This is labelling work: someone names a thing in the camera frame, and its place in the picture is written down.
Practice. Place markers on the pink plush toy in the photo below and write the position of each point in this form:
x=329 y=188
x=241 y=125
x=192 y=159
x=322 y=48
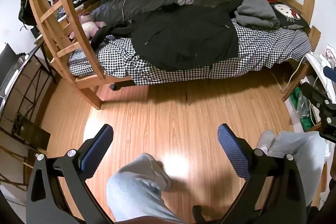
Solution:
x=88 y=27

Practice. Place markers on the wooden bunk bed frame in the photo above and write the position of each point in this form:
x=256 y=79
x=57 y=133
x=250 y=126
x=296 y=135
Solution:
x=89 y=92

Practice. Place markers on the person's leg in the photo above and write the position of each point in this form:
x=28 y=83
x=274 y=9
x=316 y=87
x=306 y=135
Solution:
x=131 y=195
x=302 y=150

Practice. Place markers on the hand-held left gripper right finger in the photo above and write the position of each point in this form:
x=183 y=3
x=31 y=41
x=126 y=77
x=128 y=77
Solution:
x=233 y=150

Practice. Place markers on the grey sweatshirt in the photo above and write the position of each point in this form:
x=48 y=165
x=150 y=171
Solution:
x=252 y=11

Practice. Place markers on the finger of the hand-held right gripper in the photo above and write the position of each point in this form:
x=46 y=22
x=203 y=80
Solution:
x=315 y=95
x=330 y=72

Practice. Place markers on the black jacket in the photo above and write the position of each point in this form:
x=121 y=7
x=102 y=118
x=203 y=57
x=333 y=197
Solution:
x=183 y=40

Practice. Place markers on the black white checkered bed sheet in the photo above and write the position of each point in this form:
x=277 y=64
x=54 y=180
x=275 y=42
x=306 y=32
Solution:
x=262 y=48

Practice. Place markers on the black hanging bag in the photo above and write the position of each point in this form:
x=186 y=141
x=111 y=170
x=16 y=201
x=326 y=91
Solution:
x=26 y=11

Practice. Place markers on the black desk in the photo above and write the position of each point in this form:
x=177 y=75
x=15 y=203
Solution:
x=15 y=77

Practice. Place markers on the person's left leg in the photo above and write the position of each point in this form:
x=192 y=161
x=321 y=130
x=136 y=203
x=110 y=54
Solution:
x=131 y=195

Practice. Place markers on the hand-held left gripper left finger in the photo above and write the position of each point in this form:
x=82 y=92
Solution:
x=97 y=150

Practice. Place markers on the grey slipper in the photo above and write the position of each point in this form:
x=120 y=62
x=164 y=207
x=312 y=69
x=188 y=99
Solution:
x=265 y=141

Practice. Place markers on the white side table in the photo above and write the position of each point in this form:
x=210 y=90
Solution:
x=313 y=69

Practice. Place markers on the black cat print pillow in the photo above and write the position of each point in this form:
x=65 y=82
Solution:
x=288 y=14

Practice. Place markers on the green plastic bag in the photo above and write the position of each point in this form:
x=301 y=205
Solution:
x=307 y=121

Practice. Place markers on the white power strip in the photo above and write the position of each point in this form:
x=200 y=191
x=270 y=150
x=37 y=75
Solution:
x=316 y=58

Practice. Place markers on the person's right leg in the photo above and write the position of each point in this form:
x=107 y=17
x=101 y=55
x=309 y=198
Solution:
x=302 y=150

